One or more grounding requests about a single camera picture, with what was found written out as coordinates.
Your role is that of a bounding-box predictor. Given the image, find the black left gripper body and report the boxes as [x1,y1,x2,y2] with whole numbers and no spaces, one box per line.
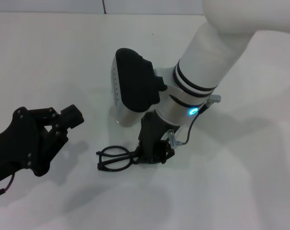
[0,107,69,186]

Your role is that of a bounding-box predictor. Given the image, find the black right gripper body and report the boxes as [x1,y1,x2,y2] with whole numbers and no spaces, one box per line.
[138,112,174,160]

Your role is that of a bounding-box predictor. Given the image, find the black glasses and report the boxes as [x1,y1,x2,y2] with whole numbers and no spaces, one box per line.
[96,145,140,172]

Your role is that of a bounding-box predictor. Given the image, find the right gripper metal connector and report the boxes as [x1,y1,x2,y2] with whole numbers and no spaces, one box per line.
[165,129,182,147]

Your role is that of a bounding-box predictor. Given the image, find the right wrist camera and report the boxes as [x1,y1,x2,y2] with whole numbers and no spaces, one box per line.
[110,47,168,127]

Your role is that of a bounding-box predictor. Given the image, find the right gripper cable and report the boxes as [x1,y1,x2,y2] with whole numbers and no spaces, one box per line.
[178,94,222,147]

